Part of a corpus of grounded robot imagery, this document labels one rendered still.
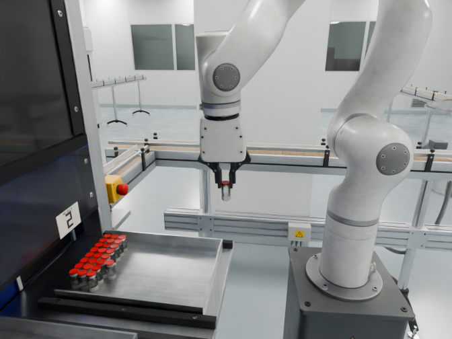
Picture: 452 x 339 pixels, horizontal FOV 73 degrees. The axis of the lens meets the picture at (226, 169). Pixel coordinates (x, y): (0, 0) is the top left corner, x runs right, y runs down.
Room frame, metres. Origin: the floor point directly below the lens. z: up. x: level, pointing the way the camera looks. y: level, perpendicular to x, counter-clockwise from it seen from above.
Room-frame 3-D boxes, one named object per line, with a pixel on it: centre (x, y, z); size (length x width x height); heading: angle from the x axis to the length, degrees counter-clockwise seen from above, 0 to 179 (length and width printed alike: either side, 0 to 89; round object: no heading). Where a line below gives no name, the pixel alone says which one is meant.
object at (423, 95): (5.50, -2.91, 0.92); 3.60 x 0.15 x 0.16; 172
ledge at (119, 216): (0.96, 0.43, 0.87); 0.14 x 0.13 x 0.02; 82
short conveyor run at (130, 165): (1.24, 0.49, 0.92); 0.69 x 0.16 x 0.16; 172
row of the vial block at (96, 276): (0.67, 0.31, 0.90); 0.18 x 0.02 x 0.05; 171
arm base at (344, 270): (0.67, -0.31, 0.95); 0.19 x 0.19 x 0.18
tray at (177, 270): (0.66, 0.20, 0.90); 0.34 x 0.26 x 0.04; 81
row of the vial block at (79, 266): (0.68, 0.35, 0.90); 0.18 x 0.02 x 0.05; 171
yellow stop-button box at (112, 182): (0.94, 0.39, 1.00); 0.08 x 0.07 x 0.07; 82
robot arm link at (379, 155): (0.64, -0.31, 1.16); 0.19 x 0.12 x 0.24; 3
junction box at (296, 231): (1.47, -0.40, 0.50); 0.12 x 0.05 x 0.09; 82
